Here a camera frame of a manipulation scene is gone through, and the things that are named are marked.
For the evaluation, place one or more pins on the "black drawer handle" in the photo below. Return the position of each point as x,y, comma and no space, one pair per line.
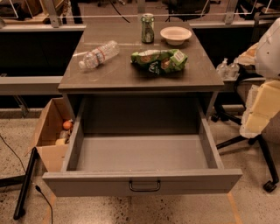
144,187

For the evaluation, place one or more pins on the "orange fruit in box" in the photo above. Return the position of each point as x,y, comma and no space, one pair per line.
67,125

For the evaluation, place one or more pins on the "brown cardboard box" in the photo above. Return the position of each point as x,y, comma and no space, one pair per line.
46,133

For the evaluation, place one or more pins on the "yellow item in box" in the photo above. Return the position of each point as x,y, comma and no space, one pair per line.
61,141

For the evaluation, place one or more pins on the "green chip bag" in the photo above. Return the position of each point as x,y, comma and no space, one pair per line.
160,61

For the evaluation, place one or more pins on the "white paper bowl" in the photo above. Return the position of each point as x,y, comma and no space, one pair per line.
174,35

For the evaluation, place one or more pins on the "green soda can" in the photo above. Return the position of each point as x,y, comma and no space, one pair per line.
147,22

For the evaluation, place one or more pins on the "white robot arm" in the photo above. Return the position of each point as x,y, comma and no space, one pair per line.
263,102

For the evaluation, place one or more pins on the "black office chair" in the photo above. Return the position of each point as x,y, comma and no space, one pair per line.
272,134

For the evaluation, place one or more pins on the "grey cabinet desk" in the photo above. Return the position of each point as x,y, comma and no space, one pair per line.
121,75

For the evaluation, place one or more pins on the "clear sanitizer bottle right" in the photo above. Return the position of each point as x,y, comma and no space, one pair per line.
233,69

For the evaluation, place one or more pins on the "black monitor stand leg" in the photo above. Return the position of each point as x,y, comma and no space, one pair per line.
24,181

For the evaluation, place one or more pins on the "clear sanitizer bottle left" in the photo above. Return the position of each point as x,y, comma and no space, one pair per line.
222,68

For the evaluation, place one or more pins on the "grey top drawer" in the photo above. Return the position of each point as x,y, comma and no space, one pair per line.
118,139

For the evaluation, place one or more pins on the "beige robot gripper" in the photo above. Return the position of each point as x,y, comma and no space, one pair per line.
269,55

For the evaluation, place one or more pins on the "clear plastic water bottle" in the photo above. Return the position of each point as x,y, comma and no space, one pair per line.
99,55

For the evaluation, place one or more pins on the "clear sanitizer bottle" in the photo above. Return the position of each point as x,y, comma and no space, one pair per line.
222,68
233,69

